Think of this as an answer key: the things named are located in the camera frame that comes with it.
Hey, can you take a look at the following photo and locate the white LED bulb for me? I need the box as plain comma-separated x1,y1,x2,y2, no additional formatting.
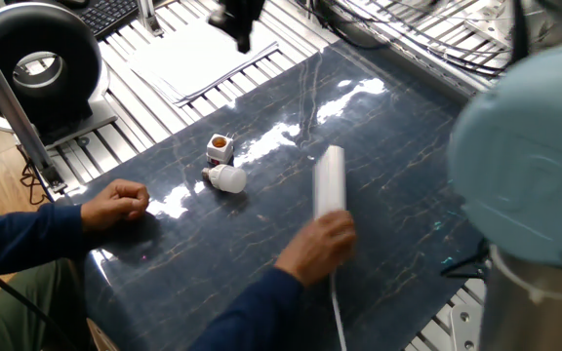
201,164,248,195

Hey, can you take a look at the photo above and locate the black cable loop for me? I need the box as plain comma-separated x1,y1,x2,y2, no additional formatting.
439,238,490,282

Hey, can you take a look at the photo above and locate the dark blue marble mat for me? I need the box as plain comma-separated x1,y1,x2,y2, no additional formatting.
68,38,487,351

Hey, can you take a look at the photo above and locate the white power strip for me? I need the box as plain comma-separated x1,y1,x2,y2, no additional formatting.
312,144,348,220

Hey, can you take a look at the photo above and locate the person's left hand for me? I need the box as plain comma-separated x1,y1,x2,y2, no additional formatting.
79,178,151,234

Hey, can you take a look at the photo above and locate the aluminium post with bracket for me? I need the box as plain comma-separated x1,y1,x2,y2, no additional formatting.
137,0,165,38

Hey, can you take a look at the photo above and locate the black keyboard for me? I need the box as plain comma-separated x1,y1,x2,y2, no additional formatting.
73,0,141,40

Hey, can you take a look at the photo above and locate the thin black cable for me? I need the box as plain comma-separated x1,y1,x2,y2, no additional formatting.
0,248,75,351

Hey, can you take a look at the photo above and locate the right forearm blue sleeve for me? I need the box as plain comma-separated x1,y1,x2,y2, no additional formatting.
187,265,306,351

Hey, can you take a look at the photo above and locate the left forearm blue sleeve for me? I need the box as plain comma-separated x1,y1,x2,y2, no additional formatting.
0,202,90,289

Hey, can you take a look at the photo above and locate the person's right hand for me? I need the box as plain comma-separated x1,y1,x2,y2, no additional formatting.
274,209,359,289

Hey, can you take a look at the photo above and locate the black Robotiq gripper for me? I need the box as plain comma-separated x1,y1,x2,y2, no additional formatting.
207,0,266,54

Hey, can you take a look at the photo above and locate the white paper stack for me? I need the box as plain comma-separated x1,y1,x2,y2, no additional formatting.
127,14,282,106

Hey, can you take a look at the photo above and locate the aluminium profile post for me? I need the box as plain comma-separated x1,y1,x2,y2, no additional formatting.
0,19,67,194

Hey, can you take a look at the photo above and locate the thin dark tangled cable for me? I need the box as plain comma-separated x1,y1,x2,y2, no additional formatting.
20,160,51,206

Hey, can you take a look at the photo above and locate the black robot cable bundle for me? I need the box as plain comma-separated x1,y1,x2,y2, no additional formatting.
304,0,529,79

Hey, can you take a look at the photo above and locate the aluminium corner bracket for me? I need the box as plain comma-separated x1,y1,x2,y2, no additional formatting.
449,302,482,351

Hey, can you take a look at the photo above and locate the white bulb holder adapter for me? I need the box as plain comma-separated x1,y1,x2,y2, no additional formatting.
205,133,236,167

